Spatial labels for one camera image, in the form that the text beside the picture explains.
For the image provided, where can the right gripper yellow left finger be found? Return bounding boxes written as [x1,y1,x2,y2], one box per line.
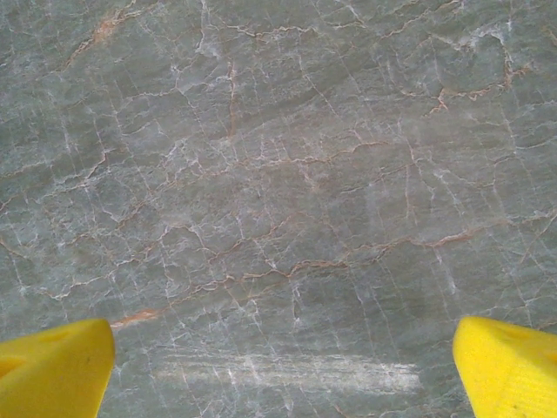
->
[0,318,117,418]

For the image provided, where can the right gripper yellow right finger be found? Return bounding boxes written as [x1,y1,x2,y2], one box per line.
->
[452,316,557,418]

